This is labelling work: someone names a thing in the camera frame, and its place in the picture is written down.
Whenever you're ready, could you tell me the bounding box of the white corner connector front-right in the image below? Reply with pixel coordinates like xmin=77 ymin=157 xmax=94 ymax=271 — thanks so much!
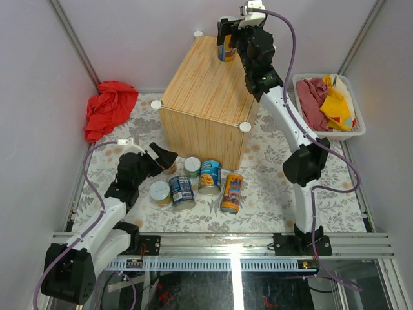
xmin=239 ymin=121 xmax=252 ymax=133

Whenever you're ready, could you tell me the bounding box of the pink cloth in basket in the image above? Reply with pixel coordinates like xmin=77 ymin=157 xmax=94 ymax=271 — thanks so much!
xmin=296 ymin=77 xmax=328 ymax=132

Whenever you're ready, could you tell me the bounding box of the yellow cloth in basket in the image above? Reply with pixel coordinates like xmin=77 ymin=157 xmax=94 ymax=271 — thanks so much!
xmin=320 ymin=74 xmax=352 ymax=132

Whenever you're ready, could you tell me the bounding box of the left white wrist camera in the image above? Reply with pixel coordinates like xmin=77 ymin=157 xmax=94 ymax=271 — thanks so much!
xmin=117 ymin=137 xmax=145 ymax=155

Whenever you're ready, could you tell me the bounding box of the small green white-lid can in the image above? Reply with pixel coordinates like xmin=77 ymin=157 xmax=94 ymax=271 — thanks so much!
xmin=184 ymin=156 xmax=201 ymax=178

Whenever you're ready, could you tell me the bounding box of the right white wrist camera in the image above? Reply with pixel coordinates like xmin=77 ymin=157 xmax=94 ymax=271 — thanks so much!
xmin=238 ymin=0 xmax=266 ymax=29

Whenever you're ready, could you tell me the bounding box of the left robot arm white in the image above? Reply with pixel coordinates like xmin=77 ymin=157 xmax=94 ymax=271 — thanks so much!
xmin=32 ymin=138 xmax=178 ymax=309

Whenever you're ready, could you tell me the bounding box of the Progresso chicken noodle can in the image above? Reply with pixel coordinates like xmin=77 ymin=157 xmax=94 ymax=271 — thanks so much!
xmin=198 ymin=160 xmax=221 ymax=195

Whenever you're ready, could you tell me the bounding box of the floral table mat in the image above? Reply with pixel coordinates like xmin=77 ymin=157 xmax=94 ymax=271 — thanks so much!
xmin=70 ymin=94 xmax=365 ymax=233

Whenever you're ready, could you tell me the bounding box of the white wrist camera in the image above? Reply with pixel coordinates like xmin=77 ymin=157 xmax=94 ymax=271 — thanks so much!
xmin=117 ymin=137 xmax=145 ymax=155
xmin=238 ymin=0 xmax=266 ymax=29

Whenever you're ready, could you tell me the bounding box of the fruit can silver bottom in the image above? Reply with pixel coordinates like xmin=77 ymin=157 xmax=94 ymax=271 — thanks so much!
xmin=163 ymin=161 xmax=177 ymax=176

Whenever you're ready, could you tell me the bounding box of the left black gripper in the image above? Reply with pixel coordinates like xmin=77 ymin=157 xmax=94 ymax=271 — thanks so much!
xmin=135 ymin=143 xmax=179 ymax=189

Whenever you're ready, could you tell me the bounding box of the white cloth in basket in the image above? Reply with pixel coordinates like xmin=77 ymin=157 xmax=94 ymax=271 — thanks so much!
xmin=330 ymin=74 xmax=355 ymax=121

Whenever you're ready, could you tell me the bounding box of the white corner connector front-left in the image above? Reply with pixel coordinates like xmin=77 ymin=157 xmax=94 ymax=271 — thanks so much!
xmin=151 ymin=100 xmax=163 ymax=110

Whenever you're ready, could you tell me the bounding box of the tall yellow congee can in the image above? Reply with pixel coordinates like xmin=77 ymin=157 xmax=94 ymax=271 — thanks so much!
xmin=221 ymin=173 xmax=243 ymax=214

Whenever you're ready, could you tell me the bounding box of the aluminium mounting rail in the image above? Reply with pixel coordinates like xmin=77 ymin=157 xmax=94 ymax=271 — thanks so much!
xmin=48 ymin=231 xmax=395 ymax=259

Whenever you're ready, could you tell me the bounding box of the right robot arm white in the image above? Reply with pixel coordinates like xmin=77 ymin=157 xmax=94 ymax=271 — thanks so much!
xmin=217 ymin=17 xmax=330 ymax=255

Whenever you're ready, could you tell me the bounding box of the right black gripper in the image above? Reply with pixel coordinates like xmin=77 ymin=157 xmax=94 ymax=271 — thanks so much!
xmin=216 ymin=19 xmax=263 ymax=75

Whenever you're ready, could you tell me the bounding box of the red crumpled cloth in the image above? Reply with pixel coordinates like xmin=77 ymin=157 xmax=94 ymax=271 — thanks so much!
xmin=84 ymin=81 xmax=139 ymax=144

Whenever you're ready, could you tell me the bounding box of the white plastic basket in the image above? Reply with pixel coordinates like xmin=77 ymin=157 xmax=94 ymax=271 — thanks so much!
xmin=292 ymin=73 xmax=366 ymax=141

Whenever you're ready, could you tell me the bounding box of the dark blue soup can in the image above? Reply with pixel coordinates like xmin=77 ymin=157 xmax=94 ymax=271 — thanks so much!
xmin=169 ymin=176 xmax=196 ymax=211

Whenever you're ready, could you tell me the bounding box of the wooden grain cabinet box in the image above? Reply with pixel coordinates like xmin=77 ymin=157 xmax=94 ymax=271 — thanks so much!
xmin=159 ymin=36 xmax=259 ymax=171

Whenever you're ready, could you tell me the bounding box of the short yellow silver-top can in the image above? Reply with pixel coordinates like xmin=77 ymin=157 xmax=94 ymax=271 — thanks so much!
xmin=149 ymin=181 xmax=171 ymax=207

